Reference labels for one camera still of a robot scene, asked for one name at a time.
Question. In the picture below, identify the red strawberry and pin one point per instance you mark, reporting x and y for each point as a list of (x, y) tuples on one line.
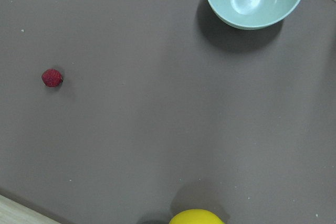
[(52, 78)]

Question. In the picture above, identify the wooden cutting board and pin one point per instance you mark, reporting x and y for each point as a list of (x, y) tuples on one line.
[(15, 213)]

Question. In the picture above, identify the yellow lemon upper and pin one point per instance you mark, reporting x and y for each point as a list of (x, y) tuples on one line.
[(196, 216)]

